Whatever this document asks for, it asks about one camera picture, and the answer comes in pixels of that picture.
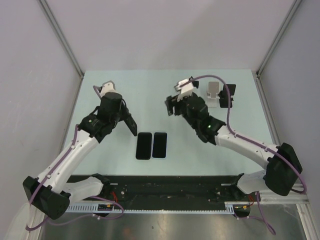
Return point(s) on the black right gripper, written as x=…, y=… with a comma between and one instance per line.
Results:
x=170, y=101

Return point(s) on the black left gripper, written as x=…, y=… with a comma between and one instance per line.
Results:
x=125, y=114

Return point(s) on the black phone light blue case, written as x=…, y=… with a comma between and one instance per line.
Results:
x=159, y=148

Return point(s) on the white phone stand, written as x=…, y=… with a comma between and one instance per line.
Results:
x=212, y=97

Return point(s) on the black phone stand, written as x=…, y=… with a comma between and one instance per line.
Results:
x=226, y=95

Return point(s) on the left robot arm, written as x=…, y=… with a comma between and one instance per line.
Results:
x=50, y=192

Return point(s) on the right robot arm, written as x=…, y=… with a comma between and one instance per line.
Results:
x=280, y=164

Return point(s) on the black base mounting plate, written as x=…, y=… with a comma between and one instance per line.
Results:
x=178, y=190

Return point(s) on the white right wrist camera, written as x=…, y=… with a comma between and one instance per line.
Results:
x=185, y=88

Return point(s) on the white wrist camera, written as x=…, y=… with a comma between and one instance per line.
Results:
x=185, y=88
x=107, y=87

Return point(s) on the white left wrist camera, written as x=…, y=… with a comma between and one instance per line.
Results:
x=107, y=87

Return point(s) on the left aluminium frame post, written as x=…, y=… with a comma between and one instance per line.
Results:
x=52, y=20

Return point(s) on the aluminium frame post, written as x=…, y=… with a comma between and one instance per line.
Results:
x=279, y=35
x=52, y=20

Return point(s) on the white slotted cable duct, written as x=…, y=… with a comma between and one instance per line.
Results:
x=206, y=207

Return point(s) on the right aluminium frame post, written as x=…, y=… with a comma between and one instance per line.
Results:
x=279, y=35

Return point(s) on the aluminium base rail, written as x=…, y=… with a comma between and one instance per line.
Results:
x=270, y=197

